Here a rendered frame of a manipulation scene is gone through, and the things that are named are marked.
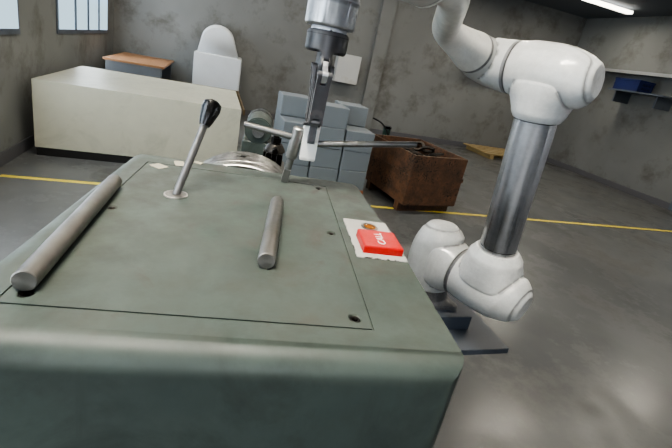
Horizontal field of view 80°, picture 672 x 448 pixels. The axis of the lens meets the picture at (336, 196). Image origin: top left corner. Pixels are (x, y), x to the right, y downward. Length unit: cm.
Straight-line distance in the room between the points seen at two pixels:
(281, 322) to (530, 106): 81
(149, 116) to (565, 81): 420
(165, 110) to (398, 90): 598
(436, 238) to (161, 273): 96
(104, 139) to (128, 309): 447
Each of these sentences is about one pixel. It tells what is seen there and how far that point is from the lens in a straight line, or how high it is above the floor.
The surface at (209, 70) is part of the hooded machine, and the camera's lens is 779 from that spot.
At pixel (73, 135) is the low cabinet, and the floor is 25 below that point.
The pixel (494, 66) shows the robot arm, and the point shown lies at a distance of 111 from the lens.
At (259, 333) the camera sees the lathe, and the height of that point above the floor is 126.
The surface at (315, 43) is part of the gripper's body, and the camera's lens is 74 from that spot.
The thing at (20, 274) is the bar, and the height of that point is 127.
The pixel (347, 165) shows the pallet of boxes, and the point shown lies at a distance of 448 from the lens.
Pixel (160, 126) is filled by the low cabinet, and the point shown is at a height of 45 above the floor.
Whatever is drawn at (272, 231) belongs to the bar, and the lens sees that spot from 54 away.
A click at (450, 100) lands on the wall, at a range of 1013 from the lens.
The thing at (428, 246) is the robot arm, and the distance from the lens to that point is 130.
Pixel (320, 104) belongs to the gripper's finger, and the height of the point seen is 143.
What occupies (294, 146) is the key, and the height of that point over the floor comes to 133.
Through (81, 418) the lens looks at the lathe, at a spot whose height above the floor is 118.
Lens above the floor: 151
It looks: 19 degrees down
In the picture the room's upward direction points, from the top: 12 degrees clockwise
